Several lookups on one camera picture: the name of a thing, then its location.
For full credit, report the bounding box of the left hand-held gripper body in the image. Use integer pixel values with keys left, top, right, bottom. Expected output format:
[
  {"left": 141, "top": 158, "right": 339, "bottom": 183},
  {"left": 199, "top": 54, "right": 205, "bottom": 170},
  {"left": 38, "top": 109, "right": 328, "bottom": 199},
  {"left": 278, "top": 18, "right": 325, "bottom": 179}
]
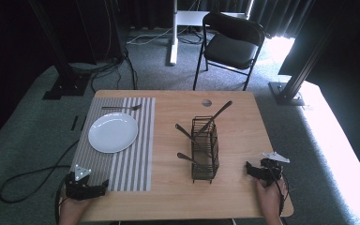
[{"left": 65, "top": 164, "right": 92, "bottom": 201}]

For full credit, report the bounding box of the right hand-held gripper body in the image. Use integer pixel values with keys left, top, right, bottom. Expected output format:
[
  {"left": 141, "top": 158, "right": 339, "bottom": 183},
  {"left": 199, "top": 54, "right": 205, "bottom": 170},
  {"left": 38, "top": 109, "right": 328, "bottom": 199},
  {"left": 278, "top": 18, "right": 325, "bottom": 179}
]
[{"left": 260, "top": 152, "right": 291, "bottom": 183}]

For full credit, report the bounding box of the person's left hand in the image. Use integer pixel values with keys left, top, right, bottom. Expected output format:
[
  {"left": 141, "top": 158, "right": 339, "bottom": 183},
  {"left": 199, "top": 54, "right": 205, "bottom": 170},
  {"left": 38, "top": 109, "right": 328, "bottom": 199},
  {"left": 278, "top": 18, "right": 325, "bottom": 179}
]
[{"left": 58, "top": 196, "right": 92, "bottom": 225}]

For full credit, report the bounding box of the person's right hand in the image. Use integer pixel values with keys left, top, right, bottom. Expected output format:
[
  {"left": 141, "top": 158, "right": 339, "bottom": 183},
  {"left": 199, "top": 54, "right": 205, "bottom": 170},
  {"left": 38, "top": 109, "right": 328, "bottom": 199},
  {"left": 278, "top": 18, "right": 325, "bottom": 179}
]
[{"left": 255, "top": 178, "right": 289, "bottom": 225}]

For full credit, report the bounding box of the grey striped placemat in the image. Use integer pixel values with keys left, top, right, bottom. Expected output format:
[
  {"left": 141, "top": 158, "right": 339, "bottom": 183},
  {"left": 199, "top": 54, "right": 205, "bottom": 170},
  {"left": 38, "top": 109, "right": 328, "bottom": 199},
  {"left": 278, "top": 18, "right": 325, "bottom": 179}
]
[{"left": 70, "top": 97, "right": 157, "bottom": 192}]

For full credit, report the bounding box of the white round plate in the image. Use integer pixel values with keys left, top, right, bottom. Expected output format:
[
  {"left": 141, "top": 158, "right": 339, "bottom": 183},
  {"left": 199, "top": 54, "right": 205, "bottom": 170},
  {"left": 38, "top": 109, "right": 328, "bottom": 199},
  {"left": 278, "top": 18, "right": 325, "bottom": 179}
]
[{"left": 87, "top": 112, "right": 139, "bottom": 155}]

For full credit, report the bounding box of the metal fork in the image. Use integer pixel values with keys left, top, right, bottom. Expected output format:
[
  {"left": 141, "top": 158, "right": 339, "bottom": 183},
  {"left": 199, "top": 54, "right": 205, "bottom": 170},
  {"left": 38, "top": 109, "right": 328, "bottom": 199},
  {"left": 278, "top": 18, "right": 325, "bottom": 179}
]
[{"left": 101, "top": 103, "right": 143, "bottom": 113}]

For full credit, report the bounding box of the black metal stand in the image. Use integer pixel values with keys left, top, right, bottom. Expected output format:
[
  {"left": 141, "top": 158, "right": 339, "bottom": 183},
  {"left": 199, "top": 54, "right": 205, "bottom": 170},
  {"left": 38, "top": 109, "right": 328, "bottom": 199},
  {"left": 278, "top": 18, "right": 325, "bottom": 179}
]
[
  {"left": 267, "top": 18, "right": 341, "bottom": 107},
  {"left": 27, "top": 0, "right": 92, "bottom": 101}
]

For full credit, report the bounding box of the black folding chair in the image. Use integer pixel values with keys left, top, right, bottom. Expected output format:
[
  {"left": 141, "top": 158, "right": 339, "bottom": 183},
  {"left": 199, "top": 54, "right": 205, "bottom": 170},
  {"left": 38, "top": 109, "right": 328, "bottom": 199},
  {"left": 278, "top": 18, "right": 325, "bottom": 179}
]
[{"left": 192, "top": 11, "right": 267, "bottom": 92}]

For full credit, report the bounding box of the dark curtain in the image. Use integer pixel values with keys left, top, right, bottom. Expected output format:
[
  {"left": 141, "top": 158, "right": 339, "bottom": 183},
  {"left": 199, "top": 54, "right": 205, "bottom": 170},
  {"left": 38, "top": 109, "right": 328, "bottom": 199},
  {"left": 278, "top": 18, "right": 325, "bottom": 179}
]
[{"left": 118, "top": 0, "right": 315, "bottom": 39}]

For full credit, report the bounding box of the left hand-held gripper cable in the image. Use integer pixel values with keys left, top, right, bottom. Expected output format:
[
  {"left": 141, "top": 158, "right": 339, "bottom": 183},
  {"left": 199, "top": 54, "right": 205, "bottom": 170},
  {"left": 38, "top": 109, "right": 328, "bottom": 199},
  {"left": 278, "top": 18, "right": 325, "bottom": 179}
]
[{"left": 53, "top": 176, "right": 70, "bottom": 225}]

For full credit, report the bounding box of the hand-held gripper cable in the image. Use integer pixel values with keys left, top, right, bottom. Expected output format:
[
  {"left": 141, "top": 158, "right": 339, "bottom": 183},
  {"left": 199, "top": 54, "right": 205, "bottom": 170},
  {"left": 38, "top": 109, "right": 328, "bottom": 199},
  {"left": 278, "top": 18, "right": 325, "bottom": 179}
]
[
  {"left": 274, "top": 172, "right": 291, "bottom": 218},
  {"left": 53, "top": 176, "right": 70, "bottom": 225}
]

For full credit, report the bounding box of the right hand-held gripper cable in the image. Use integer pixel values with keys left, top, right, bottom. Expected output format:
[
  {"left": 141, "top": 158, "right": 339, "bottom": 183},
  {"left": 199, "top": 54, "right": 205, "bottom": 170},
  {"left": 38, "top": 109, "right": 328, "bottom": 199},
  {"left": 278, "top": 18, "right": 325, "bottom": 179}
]
[{"left": 274, "top": 172, "right": 291, "bottom": 218}]

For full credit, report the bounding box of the black wire cutlery caddy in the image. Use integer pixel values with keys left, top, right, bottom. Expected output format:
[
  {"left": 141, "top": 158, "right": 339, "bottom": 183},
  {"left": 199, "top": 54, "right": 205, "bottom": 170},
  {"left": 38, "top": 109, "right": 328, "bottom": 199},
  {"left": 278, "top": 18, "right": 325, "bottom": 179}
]
[{"left": 189, "top": 115, "right": 220, "bottom": 185}]

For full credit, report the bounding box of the black floor cable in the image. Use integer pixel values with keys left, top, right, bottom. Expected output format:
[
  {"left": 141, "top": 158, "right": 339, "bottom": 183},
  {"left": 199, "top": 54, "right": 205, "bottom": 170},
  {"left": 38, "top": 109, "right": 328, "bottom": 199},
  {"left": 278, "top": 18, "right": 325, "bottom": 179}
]
[{"left": 0, "top": 138, "right": 81, "bottom": 204}]

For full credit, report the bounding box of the long dark-handled utensil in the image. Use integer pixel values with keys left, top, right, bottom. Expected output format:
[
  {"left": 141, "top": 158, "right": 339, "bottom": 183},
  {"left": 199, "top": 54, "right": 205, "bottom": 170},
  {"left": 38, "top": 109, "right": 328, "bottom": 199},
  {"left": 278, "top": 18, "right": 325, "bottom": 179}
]
[{"left": 196, "top": 99, "right": 233, "bottom": 139}]

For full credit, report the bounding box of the black cable bundle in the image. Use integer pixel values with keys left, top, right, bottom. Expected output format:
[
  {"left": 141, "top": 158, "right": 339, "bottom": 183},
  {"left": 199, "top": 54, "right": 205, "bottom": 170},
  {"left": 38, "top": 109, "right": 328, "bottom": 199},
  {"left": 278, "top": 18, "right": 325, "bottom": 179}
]
[{"left": 88, "top": 46, "right": 139, "bottom": 92}]

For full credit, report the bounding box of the white desk frame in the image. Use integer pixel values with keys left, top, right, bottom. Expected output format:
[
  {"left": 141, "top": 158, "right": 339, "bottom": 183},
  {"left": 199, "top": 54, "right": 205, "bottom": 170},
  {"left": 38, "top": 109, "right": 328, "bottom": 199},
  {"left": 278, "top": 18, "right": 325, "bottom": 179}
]
[{"left": 168, "top": 0, "right": 255, "bottom": 67}]

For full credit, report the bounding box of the white cable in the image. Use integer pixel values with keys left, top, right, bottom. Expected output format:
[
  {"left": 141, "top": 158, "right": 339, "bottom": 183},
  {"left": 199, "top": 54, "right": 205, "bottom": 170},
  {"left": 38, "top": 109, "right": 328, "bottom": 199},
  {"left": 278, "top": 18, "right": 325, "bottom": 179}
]
[{"left": 127, "top": 26, "right": 173, "bottom": 46}]

